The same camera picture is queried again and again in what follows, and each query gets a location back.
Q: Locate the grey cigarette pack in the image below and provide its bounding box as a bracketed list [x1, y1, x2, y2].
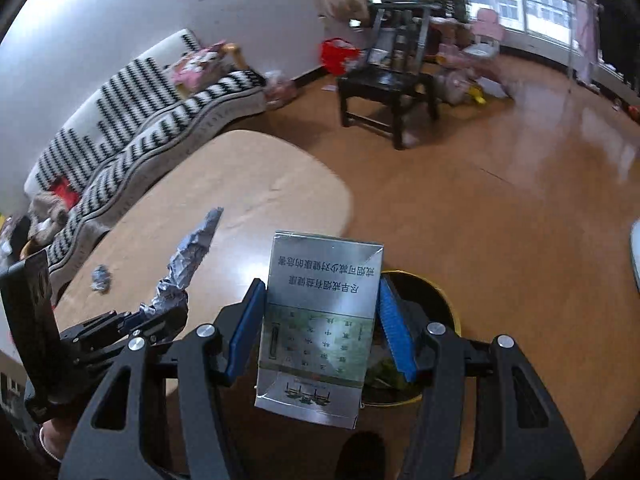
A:
[254, 230, 386, 431]

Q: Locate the black gold-rimmed waste bin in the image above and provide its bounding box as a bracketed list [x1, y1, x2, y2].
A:
[361, 270, 462, 407]

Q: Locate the pink hanging garment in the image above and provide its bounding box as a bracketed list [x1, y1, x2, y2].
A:
[575, 0, 602, 82]

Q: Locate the silver foil wrapper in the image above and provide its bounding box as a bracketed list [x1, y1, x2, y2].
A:
[140, 206, 224, 322]

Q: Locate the black-white striped sofa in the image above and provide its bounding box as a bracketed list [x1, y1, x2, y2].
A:
[22, 29, 266, 291]

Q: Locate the red cloth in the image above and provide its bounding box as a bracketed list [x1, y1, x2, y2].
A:
[50, 177, 81, 209]

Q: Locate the person's dark shoe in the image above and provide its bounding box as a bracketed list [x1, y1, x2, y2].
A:
[340, 431, 387, 480]

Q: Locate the person's left hand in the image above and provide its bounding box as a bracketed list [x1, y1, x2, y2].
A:
[39, 410, 77, 462]

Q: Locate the beige plush toy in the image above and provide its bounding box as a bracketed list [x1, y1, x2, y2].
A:
[27, 192, 69, 242]

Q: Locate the black wooden chair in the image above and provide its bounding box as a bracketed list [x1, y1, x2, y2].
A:
[337, 2, 441, 151]

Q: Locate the pink child chair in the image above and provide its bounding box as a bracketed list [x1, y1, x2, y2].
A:
[462, 7, 506, 59]

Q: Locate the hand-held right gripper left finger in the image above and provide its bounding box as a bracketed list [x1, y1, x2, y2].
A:
[59, 279, 267, 480]

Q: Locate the dark hanging garment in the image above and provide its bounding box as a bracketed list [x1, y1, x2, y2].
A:
[595, 0, 640, 92]

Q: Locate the white round appliance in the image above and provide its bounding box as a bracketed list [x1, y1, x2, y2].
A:
[629, 220, 640, 292]

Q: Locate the pink bag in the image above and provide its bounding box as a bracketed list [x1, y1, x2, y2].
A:
[170, 42, 226, 88]

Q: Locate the pink ride-on toy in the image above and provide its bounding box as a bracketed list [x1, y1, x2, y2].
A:
[435, 42, 501, 107]

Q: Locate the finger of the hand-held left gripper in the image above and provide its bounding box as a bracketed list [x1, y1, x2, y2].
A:
[59, 309, 151, 345]
[95, 304, 190, 361]

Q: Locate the red plastic bag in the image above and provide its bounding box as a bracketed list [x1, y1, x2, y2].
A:
[320, 37, 361, 76]

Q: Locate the clear plastic bag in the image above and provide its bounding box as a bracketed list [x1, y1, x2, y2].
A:
[262, 70, 301, 111]

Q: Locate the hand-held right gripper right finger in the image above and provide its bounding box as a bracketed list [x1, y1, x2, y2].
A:
[377, 276, 587, 480]

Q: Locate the light wooden oval table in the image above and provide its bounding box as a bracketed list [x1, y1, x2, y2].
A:
[52, 130, 353, 396]

